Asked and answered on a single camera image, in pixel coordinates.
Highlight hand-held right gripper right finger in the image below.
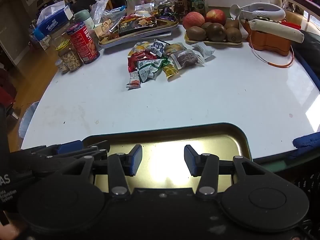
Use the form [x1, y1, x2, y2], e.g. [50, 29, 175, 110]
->
[184, 145, 269, 197]

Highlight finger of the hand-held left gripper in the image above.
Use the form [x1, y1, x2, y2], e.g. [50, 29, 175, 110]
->
[32, 141, 111, 174]
[20, 141, 84, 159]

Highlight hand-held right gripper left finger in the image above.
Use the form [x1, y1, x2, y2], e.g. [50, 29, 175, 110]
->
[61, 144, 143, 197]

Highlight gold metal tray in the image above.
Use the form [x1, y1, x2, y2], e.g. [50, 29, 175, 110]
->
[81, 122, 253, 189]

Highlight small white red candy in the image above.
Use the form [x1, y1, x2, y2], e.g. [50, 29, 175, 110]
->
[126, 71, 142, 90]

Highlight gold candy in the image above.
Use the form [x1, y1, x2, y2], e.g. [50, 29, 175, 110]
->
[162, 64, 178, 80]

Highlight red foil snack packet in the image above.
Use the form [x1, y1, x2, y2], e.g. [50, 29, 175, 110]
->
[127, 50, 157, 73]

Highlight brown cake clear packet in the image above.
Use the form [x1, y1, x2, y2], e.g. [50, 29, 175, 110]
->
[172, 49, 205, 70]

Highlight gold tray full of snacks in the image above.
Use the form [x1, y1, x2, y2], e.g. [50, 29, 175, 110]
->
[97, 15, 179, 49]

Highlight small glass jar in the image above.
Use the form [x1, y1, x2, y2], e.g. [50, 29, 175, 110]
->
[55, 59, 70, 74]

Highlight peanut glass jar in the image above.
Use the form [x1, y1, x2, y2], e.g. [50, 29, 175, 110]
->
[55, 39, 83, 72]

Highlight red snack can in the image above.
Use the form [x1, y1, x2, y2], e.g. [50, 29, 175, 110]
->
[66, 22, 101, 65]

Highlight clear plastic container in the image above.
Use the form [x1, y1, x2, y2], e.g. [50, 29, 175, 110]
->
[47, 32, 72, 53]

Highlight blue cloth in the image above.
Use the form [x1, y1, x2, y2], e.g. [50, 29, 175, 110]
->
[292, 131, 320, 156]

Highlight beige fruit tray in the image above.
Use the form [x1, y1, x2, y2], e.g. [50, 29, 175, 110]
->
[184, 33, 243, 48]

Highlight brown paper snack packet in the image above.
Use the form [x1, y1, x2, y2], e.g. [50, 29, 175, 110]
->
[94, 19, 116, 40]

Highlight blue tissue box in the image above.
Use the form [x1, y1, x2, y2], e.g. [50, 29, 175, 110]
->
[33, 1, 73, 41]

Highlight black snack box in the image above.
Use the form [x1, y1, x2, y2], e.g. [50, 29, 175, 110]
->
[117, 17, 156, 36]

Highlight white bottle green lid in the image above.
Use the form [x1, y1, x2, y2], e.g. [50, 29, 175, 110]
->
[73, 9, 96, 31]

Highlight pale red apple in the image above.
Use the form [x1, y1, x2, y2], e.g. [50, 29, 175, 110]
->
[182, 11, 206, 30]

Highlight small blue white box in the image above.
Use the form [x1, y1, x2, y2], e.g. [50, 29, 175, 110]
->
[109, 6, 127, 15]

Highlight clear plastic bag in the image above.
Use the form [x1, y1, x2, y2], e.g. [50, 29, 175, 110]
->
[89, 0, 111, 22]

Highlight orange box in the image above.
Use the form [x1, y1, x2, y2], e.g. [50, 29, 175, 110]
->
[246, 20, 292, 57]

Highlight dark red apple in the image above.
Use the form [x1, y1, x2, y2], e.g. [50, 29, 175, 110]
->
[205, 9, 227, 26]

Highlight purple candy wrappers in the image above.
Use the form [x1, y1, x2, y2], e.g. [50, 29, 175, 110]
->
[155, 7, 176, 22]

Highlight white rolled towel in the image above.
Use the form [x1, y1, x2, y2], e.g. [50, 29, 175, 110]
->
[248, 18, 305, 43]

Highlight green drink can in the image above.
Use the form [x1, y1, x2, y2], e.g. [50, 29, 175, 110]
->
[188, 0, 207, 17]

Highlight brown paper cup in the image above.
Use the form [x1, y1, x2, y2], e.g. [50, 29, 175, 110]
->
[172, 0, 190, 16]

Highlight dark cushion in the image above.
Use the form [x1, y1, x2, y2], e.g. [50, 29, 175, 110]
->
[291, 29, 320, 94]

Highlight empty clear glass jar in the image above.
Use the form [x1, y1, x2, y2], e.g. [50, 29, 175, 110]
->
[152, 0, 173, 13]

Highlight white neck massager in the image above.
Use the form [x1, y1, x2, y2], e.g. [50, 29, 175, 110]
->
[230, 2, 286, 28]

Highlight orange cable loop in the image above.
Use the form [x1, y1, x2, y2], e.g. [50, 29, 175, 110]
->
[247, 39, 295, 68]

